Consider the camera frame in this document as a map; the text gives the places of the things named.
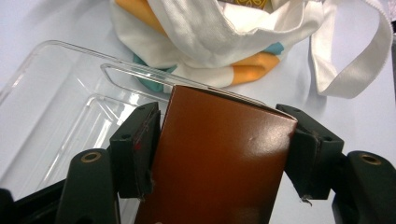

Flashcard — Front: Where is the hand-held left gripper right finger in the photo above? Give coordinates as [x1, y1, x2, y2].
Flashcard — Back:
[275, 103, 346, 206]

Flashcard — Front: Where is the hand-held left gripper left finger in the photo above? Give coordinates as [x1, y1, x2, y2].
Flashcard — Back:
[108, 102, 162, 200]

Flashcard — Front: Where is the clear plastic tray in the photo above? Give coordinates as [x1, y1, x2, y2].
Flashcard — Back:
[0, 39, 265, 224]

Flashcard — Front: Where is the brown box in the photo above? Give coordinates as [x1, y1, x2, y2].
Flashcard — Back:
[134, 84, 299, 224]

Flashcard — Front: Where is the white patterned tote bag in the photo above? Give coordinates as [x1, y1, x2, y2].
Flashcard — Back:
[108, 0, 394, 100]

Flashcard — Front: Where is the yellow drink carton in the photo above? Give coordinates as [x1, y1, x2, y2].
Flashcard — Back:
[232, 0, 269, 10]

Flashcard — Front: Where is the white table mat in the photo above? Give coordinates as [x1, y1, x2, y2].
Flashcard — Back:
[0, 0, 396, 224]

